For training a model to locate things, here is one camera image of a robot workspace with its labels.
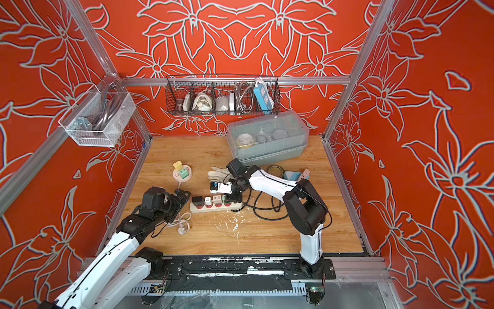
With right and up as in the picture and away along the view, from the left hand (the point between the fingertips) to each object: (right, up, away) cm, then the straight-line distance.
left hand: (187, 198), depth 80 cm
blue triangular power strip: (+49, +8, +16) cm, 52 cm away
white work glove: (+11, +7, +21) cm, 24 cm away
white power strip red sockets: (+13, -6, +7) cm, 16 cm away
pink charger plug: (+12, -1, +4) cm, 13 cm away
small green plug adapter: (-6, +9, +15) cm, 19 cm away
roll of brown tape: (+42, +10, +23) cm, 49 cm away
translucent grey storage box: (+36, +27, +17) cm, 49 cm away
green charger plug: (+16, 0, +1) cm, 16 cm away
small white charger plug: (+8, -3, +5) cm, 10 cm away
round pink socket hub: (-11, +7, +19) cm, 23 cm away
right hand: (+14, 0, +6) cm, 16 cm away
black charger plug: (+3, -2, +6) cm, 7 cm away
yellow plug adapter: (-10, +13, +18) cm, 24 cm away
